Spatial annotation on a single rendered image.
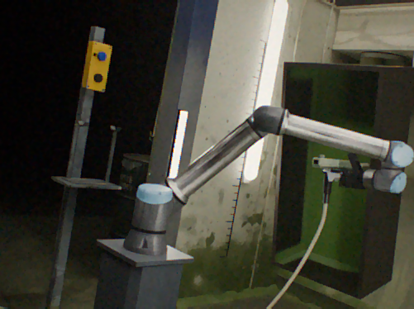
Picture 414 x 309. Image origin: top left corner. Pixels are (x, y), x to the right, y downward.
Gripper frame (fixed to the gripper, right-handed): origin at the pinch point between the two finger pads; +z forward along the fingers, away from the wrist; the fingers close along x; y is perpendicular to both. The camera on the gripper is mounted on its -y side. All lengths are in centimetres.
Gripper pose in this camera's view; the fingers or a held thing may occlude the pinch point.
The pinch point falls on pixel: (327, 168)
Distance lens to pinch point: 246.0
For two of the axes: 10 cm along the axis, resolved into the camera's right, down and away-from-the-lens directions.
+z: -7.2, -0.9, 6.8
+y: -1.0, 9.9, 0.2
